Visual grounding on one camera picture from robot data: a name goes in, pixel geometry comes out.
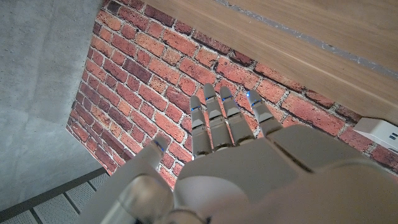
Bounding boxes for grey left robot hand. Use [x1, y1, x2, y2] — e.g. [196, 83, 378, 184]
[74, 82, 398, 224]

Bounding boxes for white power strip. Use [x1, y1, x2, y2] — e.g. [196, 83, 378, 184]
[353, 117, 398, 155]

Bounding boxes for red brick printed backdrop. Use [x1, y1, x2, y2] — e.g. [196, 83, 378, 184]
[65, 0, 398, 190]

